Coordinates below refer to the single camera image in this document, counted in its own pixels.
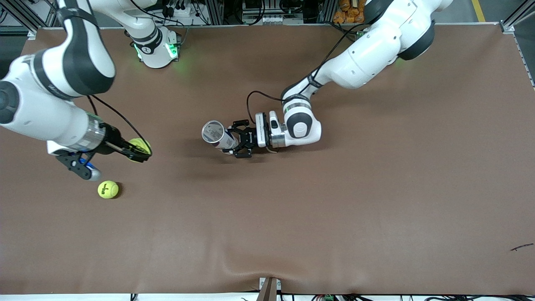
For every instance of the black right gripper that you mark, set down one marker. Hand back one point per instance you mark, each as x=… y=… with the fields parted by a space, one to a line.
x=113 y=138

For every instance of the Wilson tennis ball can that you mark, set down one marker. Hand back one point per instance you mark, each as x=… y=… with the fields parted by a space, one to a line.
x=215 y=133

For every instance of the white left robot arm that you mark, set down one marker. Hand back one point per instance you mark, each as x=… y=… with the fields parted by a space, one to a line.
x=368 y=58

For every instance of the brown camera mount bracket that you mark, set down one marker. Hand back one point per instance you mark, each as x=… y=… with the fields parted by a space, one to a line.
x=268 y=290

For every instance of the aluminium frame corner rail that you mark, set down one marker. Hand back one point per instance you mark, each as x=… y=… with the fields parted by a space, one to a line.
x=31 y=35
x=508 y=27

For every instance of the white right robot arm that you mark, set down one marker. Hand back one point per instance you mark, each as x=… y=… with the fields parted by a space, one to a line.
x=42 y=113

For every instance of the yellow tennis ball wide print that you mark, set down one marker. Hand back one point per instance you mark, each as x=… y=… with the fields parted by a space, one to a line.
x=140 y=146

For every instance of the white power strip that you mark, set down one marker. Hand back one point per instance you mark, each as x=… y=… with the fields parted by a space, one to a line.
x=276 y=19

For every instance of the yellow tennis ball Wilson logo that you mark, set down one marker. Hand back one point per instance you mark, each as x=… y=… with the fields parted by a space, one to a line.
x=108 y=189

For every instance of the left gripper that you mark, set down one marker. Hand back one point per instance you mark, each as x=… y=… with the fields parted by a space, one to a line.
x=250 y=137

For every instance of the brown table mat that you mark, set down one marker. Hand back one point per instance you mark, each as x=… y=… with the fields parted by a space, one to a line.
x=267 y=217

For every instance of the small dark twig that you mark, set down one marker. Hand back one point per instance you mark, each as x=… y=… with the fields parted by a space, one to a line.
x=521 y=247

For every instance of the orange bag pile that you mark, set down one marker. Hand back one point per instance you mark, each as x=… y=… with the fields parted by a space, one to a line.
x=349 y=12

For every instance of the aluminium frame post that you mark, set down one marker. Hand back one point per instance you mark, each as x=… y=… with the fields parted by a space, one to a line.
x=215 y=12
x=326 y=11

